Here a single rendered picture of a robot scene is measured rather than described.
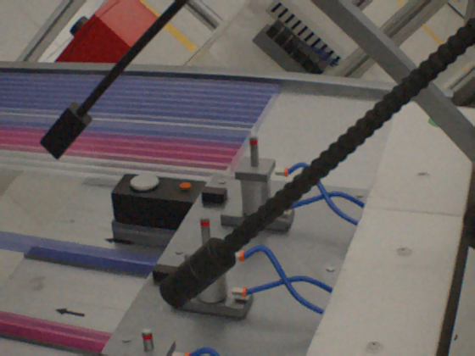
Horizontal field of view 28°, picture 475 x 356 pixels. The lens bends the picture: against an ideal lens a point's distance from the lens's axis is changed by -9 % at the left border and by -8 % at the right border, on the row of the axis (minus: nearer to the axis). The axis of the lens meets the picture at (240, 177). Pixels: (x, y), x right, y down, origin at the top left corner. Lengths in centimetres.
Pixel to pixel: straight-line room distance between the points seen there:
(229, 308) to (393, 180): 18
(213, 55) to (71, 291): 125
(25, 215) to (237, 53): 64
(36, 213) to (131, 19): 87
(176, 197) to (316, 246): 15
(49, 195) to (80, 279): 160
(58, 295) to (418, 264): 30
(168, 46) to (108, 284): 237
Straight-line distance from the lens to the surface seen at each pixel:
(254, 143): 73
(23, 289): 82
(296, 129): 103
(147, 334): 56
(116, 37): 154
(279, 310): 67
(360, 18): 65
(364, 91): 110
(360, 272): 67
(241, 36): 212
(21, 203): 234
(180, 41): 321
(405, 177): 78
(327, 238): 74
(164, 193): 84
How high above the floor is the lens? 159
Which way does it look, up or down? 33 degrees down
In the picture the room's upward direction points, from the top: 48 degrees clockwise
